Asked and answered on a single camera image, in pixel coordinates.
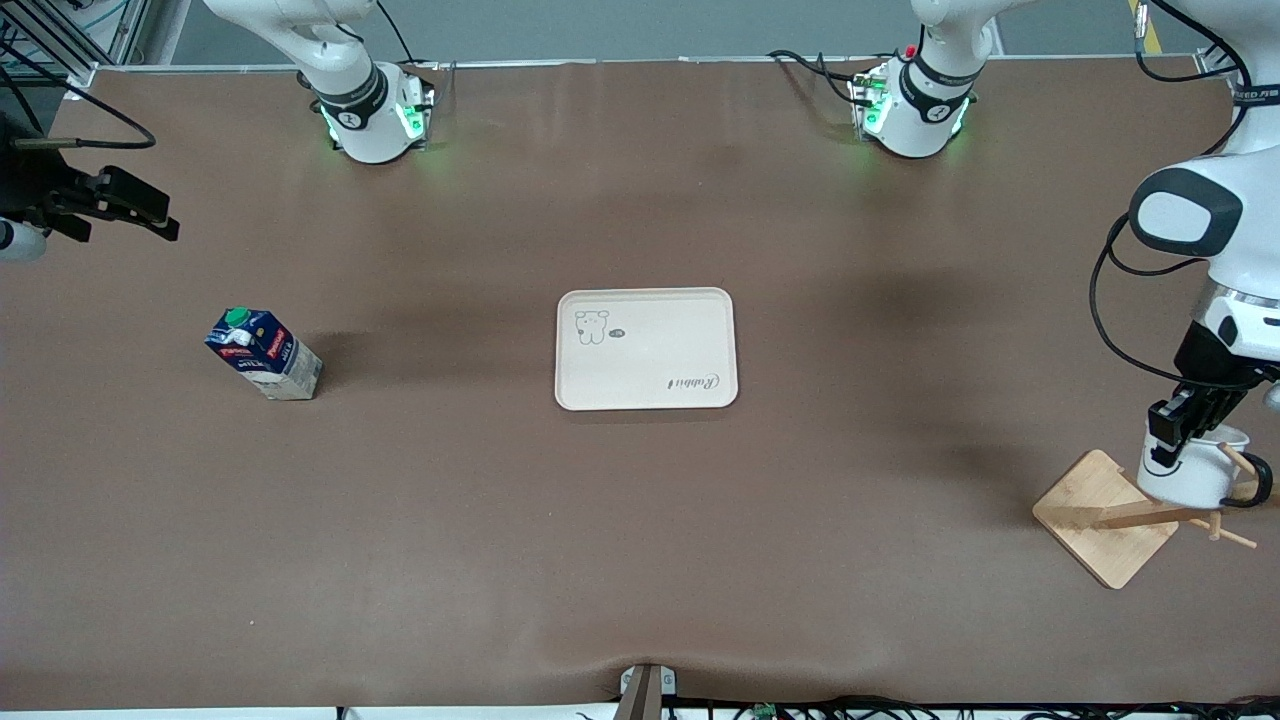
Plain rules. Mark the blue milk carton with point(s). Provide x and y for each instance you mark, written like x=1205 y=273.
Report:
x=270 y=360

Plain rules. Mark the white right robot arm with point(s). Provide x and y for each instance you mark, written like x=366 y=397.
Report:
x=365 y=130

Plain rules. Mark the aluminium frame post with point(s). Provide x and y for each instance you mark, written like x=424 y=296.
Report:
x=60 y=40

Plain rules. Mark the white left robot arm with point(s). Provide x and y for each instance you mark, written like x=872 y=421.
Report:
x=1185 y=215

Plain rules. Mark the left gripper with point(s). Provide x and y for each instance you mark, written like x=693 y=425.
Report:
x=1213 y=361

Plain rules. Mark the wooden mug stand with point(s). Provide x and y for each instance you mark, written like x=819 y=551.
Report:
x=1100 y=530

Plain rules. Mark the metal table edge bracket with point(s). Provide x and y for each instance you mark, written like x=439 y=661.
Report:
x=645 y=690

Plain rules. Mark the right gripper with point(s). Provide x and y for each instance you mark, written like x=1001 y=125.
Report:
x=32 y=186

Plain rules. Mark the cream rectangular tray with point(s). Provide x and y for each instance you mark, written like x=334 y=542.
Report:
x=650 y=350

